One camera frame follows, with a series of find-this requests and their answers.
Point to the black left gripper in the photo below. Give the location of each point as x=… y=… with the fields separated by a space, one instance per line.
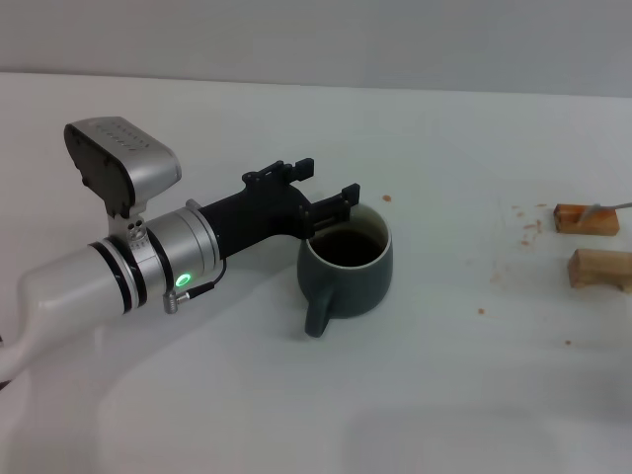
x=257 y=214

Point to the dark grey ceramic cup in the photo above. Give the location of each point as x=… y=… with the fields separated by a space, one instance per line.
x=350 y=291

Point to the dark coffee liquid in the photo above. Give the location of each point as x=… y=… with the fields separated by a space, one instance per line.
x=348 y=247

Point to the stained brown wooden block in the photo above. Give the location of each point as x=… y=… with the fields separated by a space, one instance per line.
x=573 y=222

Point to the light wooden block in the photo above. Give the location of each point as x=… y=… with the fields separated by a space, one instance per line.
x=590 y=266

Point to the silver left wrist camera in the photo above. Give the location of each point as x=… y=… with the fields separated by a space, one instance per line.
x=118 y=163

